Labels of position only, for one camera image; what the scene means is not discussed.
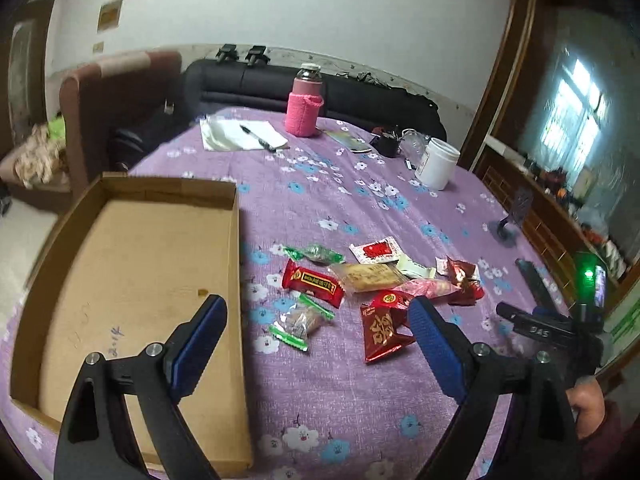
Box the red black-label snack bar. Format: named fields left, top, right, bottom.
left=281, top=260, right=345, bottom=309

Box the patterned blanket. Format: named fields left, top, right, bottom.
left=14, top=114, right=68, bottom=188

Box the person right hand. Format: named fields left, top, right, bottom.
left=566, top=376, right=606, bottom=440

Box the pink snack packet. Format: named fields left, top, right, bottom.
left=395, top=278, right=460, bottom=299

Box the small white green packet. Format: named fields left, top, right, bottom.
left=395, top=254, right=436, bottom=280

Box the brown armchair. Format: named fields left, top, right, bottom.
left=1, top=50, right=182, bottom=214

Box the phone on table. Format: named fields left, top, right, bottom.
left=324, top=130, right=372, bottom=154

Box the person right forearm sleeve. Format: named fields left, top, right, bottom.
left=582, top=400, right=640, bottom=480

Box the white red square packet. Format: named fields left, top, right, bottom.
left=349, top=236, right=402, bottom=264

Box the black pen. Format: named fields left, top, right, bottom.
left=240, top=125, right=277, bottom=153

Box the green-end clear candy packet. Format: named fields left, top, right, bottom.
left=268, top=294, right=335, bottom=352

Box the dark red gold-character packet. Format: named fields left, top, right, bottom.
left=360, top=306, right=416, bottom=364

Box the red white small packet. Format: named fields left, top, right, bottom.
left=435, top=258, right=480, bottom=281

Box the clear glass cup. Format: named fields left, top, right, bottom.
left=399, top=128, right=431, bottom=165

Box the pink sleeved thermos bottle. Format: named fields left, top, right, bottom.
left=284, top=63, right=324, bottom=138

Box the green candy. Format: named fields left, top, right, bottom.
left=283, top=244, right=345, bottom=266

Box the purple floral tablecloth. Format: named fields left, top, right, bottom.
left=1, top=119, right=538, bottom=479

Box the white notepad paper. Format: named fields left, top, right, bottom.
left=198, top=116, right=288, bottom=152

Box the white plastic jar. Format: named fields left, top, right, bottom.
left=416, top=138, right=460, bottom=191

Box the black phone stand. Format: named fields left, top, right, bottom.
left=487, top=186, right=534, bottom=248

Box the clear biscuit packet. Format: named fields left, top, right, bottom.
left=328, top=263, right=408, bottom=294

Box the black small pouch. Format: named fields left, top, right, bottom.
left=370, top=130, right=400, bottom=158

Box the red round-logo packet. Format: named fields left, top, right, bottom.
left=370, top=290, right=413, bottom=310

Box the black leather sofa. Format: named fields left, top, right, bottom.
left=106, top=60, right=447, bottom=170

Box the cardboard tray box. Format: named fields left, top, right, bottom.
left=9, top=174, right=253, bottom=478

